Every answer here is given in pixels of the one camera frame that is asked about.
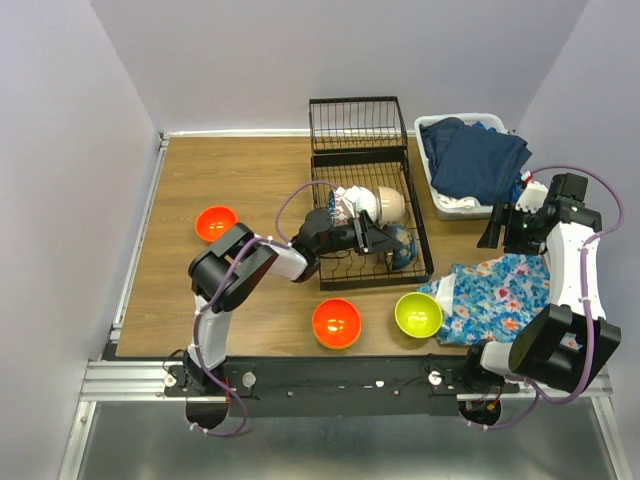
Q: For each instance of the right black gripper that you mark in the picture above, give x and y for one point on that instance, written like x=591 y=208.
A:
x=505 y=215

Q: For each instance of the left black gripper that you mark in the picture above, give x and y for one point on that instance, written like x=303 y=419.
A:
x=368 y=236

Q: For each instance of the dark floral bowl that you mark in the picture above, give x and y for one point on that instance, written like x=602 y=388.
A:
x=400 y=258

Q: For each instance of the white bowl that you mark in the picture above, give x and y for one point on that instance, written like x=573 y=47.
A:
x=362 y=199
x=391 y=205

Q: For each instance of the blue patterned bowl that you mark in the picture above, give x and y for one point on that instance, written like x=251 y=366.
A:
x=338 y=208

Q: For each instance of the black wire dish rack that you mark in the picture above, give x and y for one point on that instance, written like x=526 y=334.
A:
x=360 y=165

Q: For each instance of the lime green bowl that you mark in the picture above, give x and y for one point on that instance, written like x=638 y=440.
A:
x=418 y=315

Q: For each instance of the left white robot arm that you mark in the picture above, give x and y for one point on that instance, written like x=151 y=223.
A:
x=227 y=272

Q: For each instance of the white cloth in basket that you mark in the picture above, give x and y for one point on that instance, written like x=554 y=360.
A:
x=458 y=203

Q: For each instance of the dark blue jeans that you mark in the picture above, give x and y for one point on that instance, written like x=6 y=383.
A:
x=467 y=161

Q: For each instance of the blue floral cloth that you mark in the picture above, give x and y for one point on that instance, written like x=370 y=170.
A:
x=492 y=301

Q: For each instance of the orange bowl centre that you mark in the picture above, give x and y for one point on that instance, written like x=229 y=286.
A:
x=336 y=323

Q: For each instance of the orange bowl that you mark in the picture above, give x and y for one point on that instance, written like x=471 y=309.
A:
x=213 y=222
x=336 y=323

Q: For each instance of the white plastic laundry basket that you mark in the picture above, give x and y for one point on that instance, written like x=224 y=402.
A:
x=482 y=120

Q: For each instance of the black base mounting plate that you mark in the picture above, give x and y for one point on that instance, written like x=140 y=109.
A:
x=271 y=386

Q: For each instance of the orange bowl far left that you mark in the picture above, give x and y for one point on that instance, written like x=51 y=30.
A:
x=213 y=222

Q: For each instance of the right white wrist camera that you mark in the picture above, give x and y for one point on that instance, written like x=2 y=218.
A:
x=533 y=194

